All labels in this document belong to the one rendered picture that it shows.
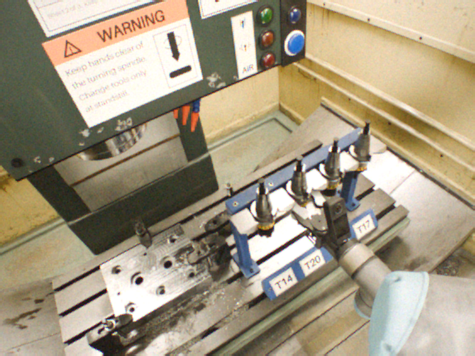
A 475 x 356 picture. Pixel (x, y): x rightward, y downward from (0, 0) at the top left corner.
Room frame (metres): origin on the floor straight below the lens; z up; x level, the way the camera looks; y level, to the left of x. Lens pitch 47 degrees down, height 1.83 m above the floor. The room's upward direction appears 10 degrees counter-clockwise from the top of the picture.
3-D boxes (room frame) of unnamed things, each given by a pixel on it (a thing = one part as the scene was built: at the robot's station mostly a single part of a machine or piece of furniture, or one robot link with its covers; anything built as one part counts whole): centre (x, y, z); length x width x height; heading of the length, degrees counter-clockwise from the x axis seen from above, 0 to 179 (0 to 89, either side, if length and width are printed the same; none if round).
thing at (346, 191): (0.65, -0.38, 1.05); 0.10 x 0.05 x 0.30; 24
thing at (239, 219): (0.42, 0.00, 1.21); 0.07 x 0.05 x 0.01; 24
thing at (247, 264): (0.47, 0.02, 1.05); 0.10 x 0.05 x 0.30; 24
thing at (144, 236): (0.60, 0.35, 0.97); 0.13 x 0.03 x 0.15; 24
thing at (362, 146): (0.58, -0.35, 1.26); 0.04 x 0.04 x 0.07
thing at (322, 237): (0.37, -0.20, 1.16); 0.12 x 0.08 x 0.09; 24
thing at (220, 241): (0.49, 0.13, 0.97); 0.13 x 0.03 x 0.15; 114
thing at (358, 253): (0.30, -0.24, 1.16); 0.08 x 0.05 x 0.08; 114
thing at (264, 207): (0.44, -0.05, 1.26); 0.04 x 0.04 x 0.07
